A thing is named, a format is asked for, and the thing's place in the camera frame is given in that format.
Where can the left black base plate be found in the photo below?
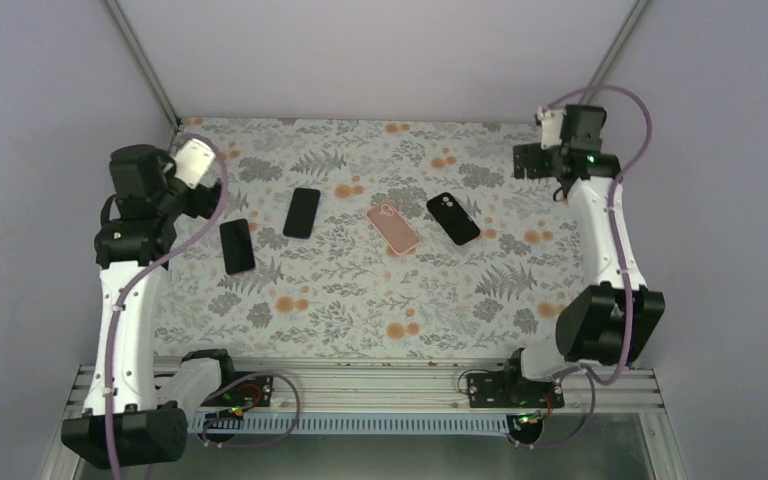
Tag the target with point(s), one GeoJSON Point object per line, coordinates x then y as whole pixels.
{"type": "Point", "coordinates": [255, 392]}

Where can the black phone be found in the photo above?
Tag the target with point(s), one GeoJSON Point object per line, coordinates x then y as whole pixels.
{"type": "Point", "coordinates": [302, 213]}

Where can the floral patterned table mat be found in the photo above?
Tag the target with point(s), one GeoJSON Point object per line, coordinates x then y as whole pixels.
{"type": "Point", "coordinates": [343, 293]}

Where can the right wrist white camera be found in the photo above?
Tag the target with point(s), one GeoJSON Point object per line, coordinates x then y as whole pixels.
{"type": "Point", "coordinates": [550, 122]}

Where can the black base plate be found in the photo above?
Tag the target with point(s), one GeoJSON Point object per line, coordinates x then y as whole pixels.
{"type": "Point", "coordinates": [487, 390]}
{"type": "Point", "coordinates": [255, 392]}

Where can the black phone case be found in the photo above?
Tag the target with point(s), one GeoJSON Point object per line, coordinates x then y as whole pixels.
{"type": "Point", "coordinates": [453, 218]}

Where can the slotted grey cable duct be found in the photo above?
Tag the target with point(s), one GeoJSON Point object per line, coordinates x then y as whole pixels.
{"type": "Point", "coordinates": [356, 424]}

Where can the aluminium mounting rail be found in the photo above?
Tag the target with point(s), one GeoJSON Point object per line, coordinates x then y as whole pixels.
{"type": "Point", "coordinates": [425, 386]}

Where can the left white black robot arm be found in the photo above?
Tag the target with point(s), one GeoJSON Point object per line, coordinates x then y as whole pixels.
{"type": "Point", "coordinates": [126, 419]}

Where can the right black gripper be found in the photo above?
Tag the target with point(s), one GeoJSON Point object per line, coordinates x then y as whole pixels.
{"type": "Point", "coordinates": [532, 167]}

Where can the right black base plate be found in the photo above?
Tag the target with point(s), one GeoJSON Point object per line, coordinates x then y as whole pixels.
{"type": "Point", "coordinates": [487, 390]}

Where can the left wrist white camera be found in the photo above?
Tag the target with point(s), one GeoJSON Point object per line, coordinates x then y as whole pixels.
{"type": "Point", "coordinates": [192, 161]}

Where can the wrist white camera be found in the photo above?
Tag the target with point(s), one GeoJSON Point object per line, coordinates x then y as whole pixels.
{"type": "Point", "coordinates": [192, 161]}
{"type": "Point", "coordinates": [550, 122]}

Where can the pink phone case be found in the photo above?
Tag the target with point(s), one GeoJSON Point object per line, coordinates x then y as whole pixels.
{"type": "Point", "coordinates": [393, 227]}

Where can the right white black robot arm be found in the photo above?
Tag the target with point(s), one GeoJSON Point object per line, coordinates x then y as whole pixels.
{"type": "Point", "coordinates": [611, 320]}

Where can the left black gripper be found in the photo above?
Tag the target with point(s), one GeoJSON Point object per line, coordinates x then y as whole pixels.
{"type": "Point", "coordinates": [205, 201]}

